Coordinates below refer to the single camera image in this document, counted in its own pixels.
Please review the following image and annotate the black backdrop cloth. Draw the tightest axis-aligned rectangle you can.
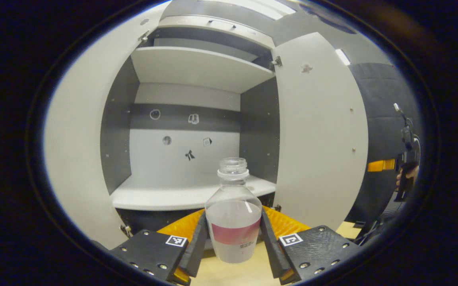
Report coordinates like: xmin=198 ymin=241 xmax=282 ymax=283
xmin=346 ymin=63 xmax=422 ymax=225

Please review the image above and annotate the white and grey cabinet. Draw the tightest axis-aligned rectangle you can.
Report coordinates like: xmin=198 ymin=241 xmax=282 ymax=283
xmin=100 ymin=14 xmax=281 ymax=239

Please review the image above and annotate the white cabinet drawer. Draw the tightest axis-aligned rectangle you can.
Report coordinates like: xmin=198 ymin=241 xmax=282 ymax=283
xmin=157 ymin=15 xmax=276 ymax=49

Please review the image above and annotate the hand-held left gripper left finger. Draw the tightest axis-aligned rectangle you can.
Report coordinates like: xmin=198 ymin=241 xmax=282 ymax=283
xmin=110 ymin=209 xmax=210 ymax=286

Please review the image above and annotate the white cabinet door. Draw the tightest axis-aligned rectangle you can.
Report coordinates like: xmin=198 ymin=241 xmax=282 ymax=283
xmin=44 ymin=4 xmax=170 ymax=250
xmin=272 ymin=32 xmax=369 ymax=231

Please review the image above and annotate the clear plastic bottle pink label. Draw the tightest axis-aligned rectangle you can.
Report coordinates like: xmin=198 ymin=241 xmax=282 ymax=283
xmin=205 ymin=157 xmax=262 ymax=264

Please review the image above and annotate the small ceiling light panel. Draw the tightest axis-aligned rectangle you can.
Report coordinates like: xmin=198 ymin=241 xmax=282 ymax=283
xmin=335 ymin=48 xmax=351 ymax=66

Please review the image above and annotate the large ceiling light panel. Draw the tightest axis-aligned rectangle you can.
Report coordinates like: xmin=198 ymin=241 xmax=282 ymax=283
xmin=197 ymin=0 xmax=297 ymax=20

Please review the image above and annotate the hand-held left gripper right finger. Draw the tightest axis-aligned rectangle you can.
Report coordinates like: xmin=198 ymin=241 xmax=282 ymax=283
xmin=260 ymin=205 xmax=361 ymax=285

